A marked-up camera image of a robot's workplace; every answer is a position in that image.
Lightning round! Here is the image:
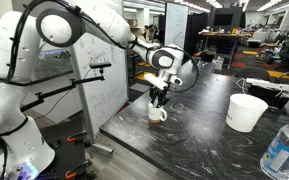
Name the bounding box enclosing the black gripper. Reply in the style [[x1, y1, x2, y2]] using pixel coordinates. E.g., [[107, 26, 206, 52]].
[[149, 85, 170, 108]]

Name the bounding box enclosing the white mug with tan base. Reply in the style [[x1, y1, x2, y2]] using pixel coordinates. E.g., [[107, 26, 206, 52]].
[[147, 101, 168, 125]]

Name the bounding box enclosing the large rolling whiteboard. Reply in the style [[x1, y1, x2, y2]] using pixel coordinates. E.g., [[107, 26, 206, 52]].
[[68, 0, 130, 136]]

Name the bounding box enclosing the small standing whiteboard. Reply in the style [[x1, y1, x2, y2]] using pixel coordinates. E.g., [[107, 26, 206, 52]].
[[163, 1, 190, 50]]

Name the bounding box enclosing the white paper bucket red print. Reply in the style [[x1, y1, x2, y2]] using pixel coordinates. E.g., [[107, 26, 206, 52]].
[[225, 93, 269, 133]]

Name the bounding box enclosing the wooden office desk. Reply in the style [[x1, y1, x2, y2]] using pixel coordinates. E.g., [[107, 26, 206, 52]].
[[200, 30, 253, 69]]

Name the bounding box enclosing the dark office chair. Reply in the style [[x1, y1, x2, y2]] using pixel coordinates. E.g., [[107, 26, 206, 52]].
[[236, 66, 271, 82]]

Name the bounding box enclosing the black box under power strip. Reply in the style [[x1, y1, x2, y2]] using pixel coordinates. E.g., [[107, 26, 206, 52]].
[[247, 84, 289, 110]]

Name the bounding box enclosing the white power strip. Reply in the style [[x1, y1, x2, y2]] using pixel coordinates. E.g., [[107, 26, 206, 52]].
[[245, 77, 289, 93]]

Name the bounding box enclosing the clear hand sanitizer pump bottle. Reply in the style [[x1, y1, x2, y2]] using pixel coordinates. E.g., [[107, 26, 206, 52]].
[[259, 121, 289, 180]]

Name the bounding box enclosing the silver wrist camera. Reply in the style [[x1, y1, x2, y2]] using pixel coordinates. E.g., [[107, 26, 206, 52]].
[[143, 72, 169, 91]]

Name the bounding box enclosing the black stereo camera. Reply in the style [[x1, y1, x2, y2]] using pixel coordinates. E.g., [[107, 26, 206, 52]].
[[89, 61, 113, 70]]

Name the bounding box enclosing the orange handled clamp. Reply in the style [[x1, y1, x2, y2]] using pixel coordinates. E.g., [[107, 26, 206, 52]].
[[66, 131, 88, 144], [64, 160, 92, 180]]

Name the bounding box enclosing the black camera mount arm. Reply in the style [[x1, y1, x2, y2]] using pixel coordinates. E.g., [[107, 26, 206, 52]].
[[19, 68, 106, 113]]

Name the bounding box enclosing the black wall monitor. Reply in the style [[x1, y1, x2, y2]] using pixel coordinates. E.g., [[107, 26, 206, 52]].
[[213, 13, 235, 27]]

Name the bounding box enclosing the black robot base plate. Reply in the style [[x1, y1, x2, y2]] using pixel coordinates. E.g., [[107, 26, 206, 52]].
[[37, 114, 97, 180]]

